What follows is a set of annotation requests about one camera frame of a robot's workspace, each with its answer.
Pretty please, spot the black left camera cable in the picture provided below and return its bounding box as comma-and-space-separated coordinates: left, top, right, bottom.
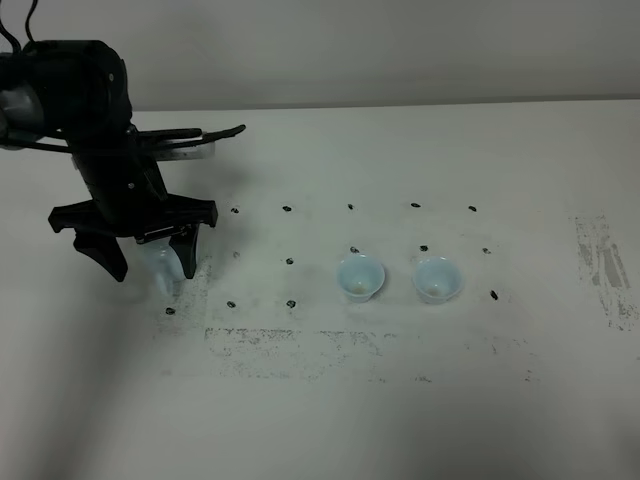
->
0, 0, 247, 154

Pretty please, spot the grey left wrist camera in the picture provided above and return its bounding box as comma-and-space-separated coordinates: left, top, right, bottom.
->
151, 139, 216, 162

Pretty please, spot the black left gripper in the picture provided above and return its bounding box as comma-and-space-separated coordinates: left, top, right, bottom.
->
49, 126, 217, 282

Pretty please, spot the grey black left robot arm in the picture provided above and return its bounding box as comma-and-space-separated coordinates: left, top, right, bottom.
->
1, 41, 217, 281

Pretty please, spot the right pale blue tea cup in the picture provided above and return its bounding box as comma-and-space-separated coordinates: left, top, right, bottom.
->
412, 256, 464, 305

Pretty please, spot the left pale blue tea cup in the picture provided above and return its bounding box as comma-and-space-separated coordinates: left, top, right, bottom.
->
336, 254, 386, 303

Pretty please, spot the pale blue tea cup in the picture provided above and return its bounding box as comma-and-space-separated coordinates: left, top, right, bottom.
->
336, 254, 386, 303
412, 256, 464, 305

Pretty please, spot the pale blue porcelain teapot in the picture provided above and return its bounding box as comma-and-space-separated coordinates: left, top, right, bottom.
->
138, 238, 186, 297

